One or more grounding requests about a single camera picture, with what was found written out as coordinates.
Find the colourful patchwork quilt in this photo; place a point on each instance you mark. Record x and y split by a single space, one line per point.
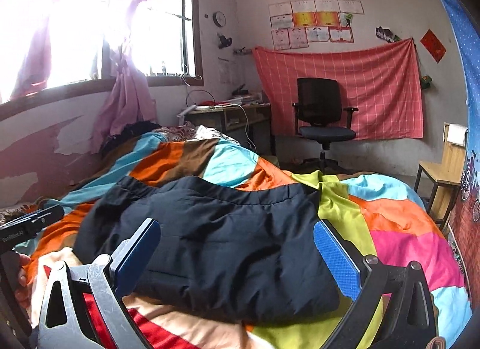
379 214

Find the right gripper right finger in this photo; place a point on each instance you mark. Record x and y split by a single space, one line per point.
343 259

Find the round wall clock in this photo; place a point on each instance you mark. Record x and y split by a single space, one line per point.
219 19

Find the pink curtain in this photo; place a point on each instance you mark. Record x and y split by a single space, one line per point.
128 102

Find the dark navy padded jacket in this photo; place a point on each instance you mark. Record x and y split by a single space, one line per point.
224 254

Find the wooden chair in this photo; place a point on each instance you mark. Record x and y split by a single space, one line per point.
445 176

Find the black office chair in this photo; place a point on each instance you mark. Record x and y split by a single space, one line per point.
321 117

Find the left hand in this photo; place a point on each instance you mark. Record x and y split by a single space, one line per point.
24 290

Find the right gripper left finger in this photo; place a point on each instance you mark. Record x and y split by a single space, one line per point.
130 258

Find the red paper wall square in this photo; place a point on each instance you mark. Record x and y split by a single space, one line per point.
433 45

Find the red checked wall cloth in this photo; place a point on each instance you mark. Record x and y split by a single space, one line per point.
383 83

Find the floral white red pillow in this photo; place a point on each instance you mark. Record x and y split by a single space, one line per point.
190 132

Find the window with brown frame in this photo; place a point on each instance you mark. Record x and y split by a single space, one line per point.
77 29

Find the wall certificates cluster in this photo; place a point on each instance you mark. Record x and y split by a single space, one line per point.
301 23

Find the wooden desk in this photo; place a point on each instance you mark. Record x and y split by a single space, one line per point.
249 124

